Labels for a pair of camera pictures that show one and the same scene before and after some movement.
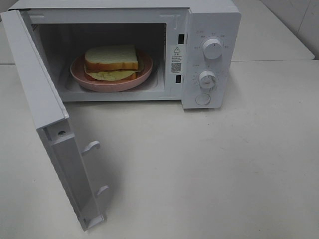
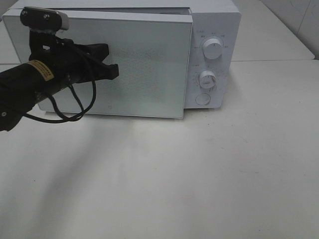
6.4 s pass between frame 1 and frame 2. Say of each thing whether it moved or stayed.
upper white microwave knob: stayed
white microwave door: moved
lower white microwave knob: stayed
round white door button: stayed
